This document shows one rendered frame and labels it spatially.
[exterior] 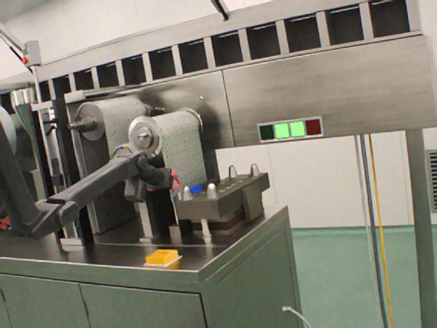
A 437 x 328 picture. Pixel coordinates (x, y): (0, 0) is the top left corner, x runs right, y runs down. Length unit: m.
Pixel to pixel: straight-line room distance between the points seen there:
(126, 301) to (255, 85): 0.88
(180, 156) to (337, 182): 2.67
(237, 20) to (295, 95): 0.35
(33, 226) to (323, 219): 3.50
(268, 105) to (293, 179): 2.61
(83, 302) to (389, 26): 1.40
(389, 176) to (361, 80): 2.51
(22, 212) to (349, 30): 1.23
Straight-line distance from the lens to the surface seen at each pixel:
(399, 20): 1.73
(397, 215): 4.21
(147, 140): 1.64
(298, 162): 4.31
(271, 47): 1.86
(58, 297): 1.82
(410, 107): 1.65
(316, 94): 1.72
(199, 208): 1.57
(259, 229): 1.65
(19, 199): 1.09
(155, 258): 1.43
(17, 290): 2.01
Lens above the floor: 1.35
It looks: 9 degrees down
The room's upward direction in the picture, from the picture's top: 10 degrees counter-clockwise
